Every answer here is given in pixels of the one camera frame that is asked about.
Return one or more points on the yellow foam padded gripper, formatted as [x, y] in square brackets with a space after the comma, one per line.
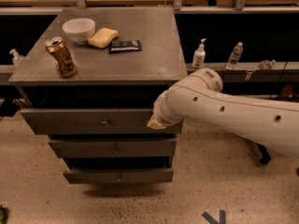
[158, 112]

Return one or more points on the grey top drawer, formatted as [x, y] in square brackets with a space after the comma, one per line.
[91, 121]

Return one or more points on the grey drawer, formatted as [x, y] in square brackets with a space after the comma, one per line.
[113, 148]
[119, 176]
[91, 121]

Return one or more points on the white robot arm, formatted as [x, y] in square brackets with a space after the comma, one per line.
[199, 96]

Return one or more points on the grey middle drawer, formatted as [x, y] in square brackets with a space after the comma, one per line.
[113, 148]

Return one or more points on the grey bottom drawer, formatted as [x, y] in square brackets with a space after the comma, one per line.
[119, 176]

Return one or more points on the grey drawer cabinet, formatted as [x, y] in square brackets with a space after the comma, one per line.
[90, 82]

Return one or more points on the white pump lotion bottle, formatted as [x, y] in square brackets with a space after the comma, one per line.
[199, 55]

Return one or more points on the dark snack packet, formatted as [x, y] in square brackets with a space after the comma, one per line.
[123, 46]

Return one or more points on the yellow sponge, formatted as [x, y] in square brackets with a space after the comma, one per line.
[103, 37]

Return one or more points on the crushed gold soda can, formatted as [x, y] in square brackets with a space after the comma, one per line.
[57, 48]

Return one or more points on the clear water bottle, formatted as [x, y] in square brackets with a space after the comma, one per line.
[235, 56]

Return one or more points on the black stand leg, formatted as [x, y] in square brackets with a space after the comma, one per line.
[262, 154]

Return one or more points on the white bowl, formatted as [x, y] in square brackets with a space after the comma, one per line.
[79, 30]

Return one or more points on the crumpled clear wrapper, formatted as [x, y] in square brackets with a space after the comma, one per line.
[267, 65]

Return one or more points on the clear pump bottle left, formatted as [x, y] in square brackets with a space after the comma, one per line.
[16, 57]

